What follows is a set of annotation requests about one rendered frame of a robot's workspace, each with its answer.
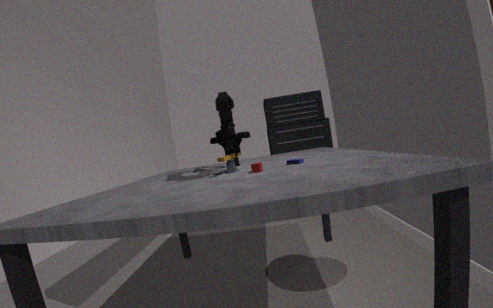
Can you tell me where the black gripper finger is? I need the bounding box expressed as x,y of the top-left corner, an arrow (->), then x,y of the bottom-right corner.
219,142 -> 230,155
232,139 -> 243,156

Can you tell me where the red block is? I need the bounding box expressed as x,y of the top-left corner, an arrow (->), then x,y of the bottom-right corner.
251,163 -> 263,173

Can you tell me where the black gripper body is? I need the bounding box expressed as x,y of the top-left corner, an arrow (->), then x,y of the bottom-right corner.
210,121 -> 251,144

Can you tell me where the yellow bar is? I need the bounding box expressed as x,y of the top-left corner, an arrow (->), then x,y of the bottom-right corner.
217,152 -> 241,163

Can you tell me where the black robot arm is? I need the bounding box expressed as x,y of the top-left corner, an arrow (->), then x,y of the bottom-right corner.
215,92 -> 240,166

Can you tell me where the blue rectangular block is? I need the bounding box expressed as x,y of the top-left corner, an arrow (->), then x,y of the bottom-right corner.
287,159 -> 304,164

